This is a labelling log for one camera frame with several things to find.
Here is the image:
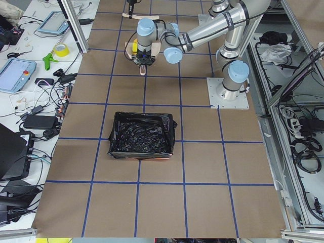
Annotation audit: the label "beige plastic dustpan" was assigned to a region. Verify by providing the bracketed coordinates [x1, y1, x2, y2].
[126, 38, 162, 76]

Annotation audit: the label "bin with black liner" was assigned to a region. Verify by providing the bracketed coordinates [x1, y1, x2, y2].
[108, 112, 177, 160]

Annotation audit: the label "yellow sponge piece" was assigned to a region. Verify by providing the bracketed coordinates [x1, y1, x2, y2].
[132, 39, 138, 55]

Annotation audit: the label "beige hand brush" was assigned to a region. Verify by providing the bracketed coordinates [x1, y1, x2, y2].
[122, 13, 159, 20]

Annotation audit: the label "teach pendant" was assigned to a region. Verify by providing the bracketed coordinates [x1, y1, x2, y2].
[37, 11, 69, 35]
[1, 58, 36, 94]

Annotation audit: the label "yellow tape roll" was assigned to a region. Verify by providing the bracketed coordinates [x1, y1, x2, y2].
[53, 43, 70, 57]

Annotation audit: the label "green-handled reacher grabber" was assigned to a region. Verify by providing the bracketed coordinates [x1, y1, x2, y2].
[43, 36, 63, 71]

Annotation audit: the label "aluminium frame post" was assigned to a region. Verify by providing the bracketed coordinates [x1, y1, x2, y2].
[57, 0, 89, 54]

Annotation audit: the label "far teach pendant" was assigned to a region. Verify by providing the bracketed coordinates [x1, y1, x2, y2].
[37, 11, 69, 35]

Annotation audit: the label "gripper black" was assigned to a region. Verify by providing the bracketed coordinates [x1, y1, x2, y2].
[127, 0, 137, 19]
[132, 50, 155, 66]

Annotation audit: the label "white crumpled cloth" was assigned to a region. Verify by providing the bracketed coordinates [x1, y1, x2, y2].
[260, 44, 292, 65]

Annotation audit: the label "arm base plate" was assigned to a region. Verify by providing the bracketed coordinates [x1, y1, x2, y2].
[198, 14, 214, 26]
[207, 77, 249, 110]

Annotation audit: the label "black scissors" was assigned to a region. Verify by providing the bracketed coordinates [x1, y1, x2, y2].
[7, 52, 26, 59]

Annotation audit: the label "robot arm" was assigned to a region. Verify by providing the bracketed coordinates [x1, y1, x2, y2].
[127, 1, 271, 100]

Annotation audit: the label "black power brick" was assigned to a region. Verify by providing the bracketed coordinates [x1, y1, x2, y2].
[23, 115, 58, 130]

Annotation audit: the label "black laptop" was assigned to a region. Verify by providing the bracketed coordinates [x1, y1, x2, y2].
[1, 125, 35, 181]

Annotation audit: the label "near teach pendant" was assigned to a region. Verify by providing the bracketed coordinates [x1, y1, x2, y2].
[1, 58, 36, 94]

